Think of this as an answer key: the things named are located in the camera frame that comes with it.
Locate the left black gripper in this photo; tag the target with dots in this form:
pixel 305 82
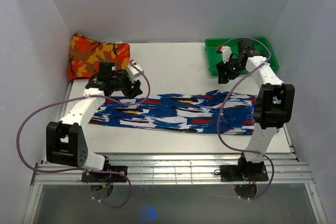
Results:
pixel 131 93

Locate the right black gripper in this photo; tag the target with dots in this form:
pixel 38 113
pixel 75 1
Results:
pixel 221 67

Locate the blue white patterned trousers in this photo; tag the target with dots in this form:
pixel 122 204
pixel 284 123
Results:
pixel 207 113

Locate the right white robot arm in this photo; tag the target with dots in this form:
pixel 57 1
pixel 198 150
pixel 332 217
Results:
pixel 272 110

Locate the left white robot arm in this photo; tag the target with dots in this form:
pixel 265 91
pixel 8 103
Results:
pixel 65 139

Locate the orange camouflage folded trousers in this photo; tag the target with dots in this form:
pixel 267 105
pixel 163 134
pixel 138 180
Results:
pixel 86 53

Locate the green plastic tray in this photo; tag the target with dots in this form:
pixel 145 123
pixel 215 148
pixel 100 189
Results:
pixel 212 44

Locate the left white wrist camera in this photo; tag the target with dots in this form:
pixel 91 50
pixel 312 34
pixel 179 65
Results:
pixel 134 70

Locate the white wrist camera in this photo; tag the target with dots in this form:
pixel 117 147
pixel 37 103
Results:
pixel 134 70
pixel 225 52

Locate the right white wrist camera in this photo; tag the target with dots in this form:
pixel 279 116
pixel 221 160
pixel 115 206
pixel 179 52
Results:
pixel 225 52

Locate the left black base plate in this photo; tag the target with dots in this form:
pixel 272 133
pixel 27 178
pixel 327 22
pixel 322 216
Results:
pixel 118 171

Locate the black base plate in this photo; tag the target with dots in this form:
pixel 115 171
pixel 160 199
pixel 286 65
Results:
pixel 234 173
pixel 118 171

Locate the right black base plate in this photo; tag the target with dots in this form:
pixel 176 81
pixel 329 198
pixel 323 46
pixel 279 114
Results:
pixel 234 173

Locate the aluminium rail frame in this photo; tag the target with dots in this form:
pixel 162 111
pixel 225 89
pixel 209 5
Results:
pixel 179 182

